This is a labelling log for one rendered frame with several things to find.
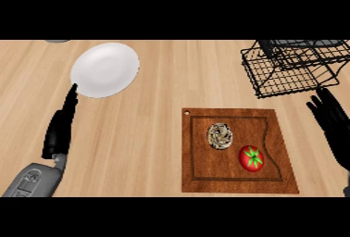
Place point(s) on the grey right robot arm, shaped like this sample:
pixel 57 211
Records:
pixel 347 191

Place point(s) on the red tomato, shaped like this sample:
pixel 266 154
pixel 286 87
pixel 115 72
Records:
pixel 251 158

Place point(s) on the grey object at edge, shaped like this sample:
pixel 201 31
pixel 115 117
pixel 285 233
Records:
pixel 56 40

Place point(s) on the brown wooden cutting board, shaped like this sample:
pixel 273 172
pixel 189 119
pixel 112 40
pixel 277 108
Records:
pixel 229 160

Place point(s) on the white plate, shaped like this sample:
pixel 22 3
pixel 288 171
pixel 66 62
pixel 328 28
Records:
pixel 105 70

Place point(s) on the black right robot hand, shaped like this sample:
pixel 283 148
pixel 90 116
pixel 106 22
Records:
pixel 335 123

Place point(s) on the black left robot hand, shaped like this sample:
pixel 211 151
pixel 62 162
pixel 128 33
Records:
pixel 59 129

